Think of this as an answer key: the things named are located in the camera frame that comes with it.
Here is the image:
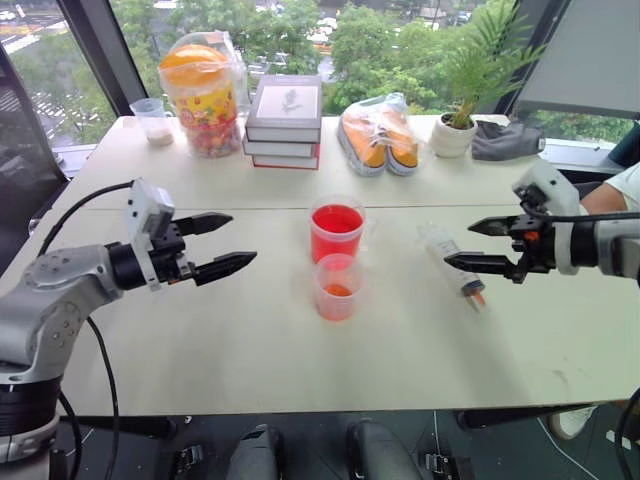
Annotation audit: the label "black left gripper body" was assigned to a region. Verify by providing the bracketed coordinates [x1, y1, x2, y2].
[147, 221, 199, 287]

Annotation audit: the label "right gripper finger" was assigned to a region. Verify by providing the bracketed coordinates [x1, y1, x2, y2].
[467, 215, 521, 239]
[443, 252, 520, 278]

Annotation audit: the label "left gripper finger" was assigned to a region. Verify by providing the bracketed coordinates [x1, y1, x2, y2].
[172, 212, 235, 238]
[192, 251, 258, 288]

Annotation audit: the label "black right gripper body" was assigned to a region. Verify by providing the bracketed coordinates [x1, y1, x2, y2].
[503, 214, 556, 285]

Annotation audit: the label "clear plastic syringe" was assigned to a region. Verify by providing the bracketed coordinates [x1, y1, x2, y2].
[416, 222, 489, 314]

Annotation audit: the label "measuring cup with white powder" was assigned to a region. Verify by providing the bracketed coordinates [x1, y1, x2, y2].
[129, 97, 176, 148]

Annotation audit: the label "large cup red liquid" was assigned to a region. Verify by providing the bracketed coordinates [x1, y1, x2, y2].
[309, 194, 379, 266]

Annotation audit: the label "small clear plastic cup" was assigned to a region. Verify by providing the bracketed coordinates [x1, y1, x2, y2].
[313, 253, 363, 323]

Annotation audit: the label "grey folded cloth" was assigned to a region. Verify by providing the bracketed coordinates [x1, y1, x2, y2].
[470, 119, 547, 163]

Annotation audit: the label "white plant pot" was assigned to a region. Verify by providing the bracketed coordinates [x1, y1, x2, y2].
[430, 112, 479, 159]

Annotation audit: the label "red hardcover book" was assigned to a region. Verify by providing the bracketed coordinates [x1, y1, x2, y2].
[250, 152, 321, 172]

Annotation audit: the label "thin dark hardcover book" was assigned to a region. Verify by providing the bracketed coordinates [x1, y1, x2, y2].
[242, 136, 321, 159]

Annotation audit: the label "white shirt sleeve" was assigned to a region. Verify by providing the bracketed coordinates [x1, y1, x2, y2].
[603, 161, 640, 212]

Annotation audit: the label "candy jar with orange lid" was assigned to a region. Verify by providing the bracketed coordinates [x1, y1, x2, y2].
[159, 43, 241, 160]

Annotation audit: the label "yellow canvas shoe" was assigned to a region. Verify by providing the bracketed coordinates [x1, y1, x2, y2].
[382, 108, 422, 178]
[338, 110, 390, 178]

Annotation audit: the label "dark teal object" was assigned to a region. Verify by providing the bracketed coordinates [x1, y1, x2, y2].
[606, 121, 640, 167]

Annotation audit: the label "grey hardcover book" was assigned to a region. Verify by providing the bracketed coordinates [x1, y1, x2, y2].
[244, 75, 324, 144]

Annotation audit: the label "green palm plant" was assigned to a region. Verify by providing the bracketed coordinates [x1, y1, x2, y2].
[439, 0, 547, 129]

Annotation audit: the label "bagged orange shoes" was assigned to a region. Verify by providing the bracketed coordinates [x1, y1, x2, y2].
[336, 91, 427, 178]

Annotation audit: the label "black mesh office chair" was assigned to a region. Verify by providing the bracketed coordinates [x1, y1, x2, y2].
[0, 43, 70, 277]

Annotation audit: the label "white sneaker on floor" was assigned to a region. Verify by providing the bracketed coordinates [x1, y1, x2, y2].
[546, 404, 599, 442]

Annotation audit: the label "dark rounded shape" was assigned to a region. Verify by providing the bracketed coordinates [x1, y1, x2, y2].
[226, 423, 285, 480]
[345, 419, 422, 480]

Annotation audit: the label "grey board panel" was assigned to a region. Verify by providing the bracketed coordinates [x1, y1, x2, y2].
[513, 0, 640, 121]

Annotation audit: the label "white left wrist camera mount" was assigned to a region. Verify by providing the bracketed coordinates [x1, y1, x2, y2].
[123, 178, 176, 292]

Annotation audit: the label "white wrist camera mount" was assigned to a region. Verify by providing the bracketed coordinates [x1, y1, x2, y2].
[123, 178, 176, 292]
[511, 159, 582, 277]

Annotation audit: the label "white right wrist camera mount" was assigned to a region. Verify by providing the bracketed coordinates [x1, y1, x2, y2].
[511, 159, 582, 277]

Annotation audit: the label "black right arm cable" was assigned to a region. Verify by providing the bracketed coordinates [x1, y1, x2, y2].
[519, 198, 640, 225]

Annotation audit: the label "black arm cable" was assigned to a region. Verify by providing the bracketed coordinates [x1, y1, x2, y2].
[37, 180, 135, 257]
[519, 198, 640, 225]

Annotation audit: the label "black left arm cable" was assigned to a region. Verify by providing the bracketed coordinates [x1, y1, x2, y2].
[37, 180, 135, 257]

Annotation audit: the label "black cable by robot body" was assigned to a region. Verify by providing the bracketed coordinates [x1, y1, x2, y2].
[58, 316, 122, 480]

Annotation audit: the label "black cable at picture edge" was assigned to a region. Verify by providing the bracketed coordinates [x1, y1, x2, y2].
[613, 383, 640, 480]

